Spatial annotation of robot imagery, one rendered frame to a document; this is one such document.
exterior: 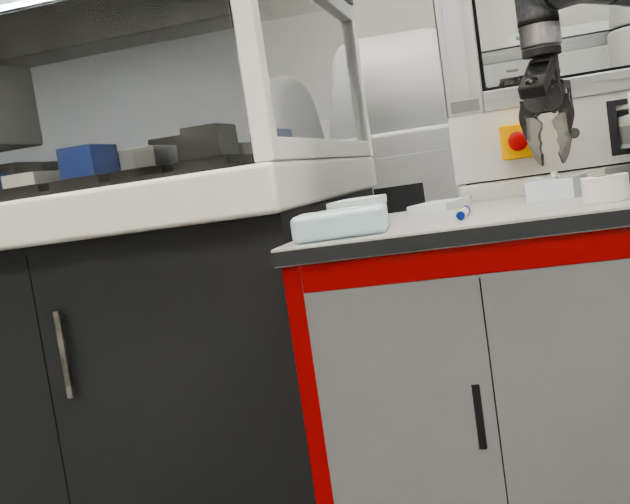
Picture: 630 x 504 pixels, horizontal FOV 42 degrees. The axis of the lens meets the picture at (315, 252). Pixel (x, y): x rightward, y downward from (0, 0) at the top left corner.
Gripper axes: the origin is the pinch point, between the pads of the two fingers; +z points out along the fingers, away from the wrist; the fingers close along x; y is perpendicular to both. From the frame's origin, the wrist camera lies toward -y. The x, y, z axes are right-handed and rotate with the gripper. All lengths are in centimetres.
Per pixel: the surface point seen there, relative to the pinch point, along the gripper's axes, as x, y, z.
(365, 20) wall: 168, 295, -89
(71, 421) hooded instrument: 108, -26, 45
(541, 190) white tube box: 0.3, -8.6, 5.4
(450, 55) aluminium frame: 22.7, 17.4, -24.2
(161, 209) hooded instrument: 74, -23, -1
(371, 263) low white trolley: 18.1, -43.3, 11.5
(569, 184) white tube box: -4.6, -8.5, 4.9
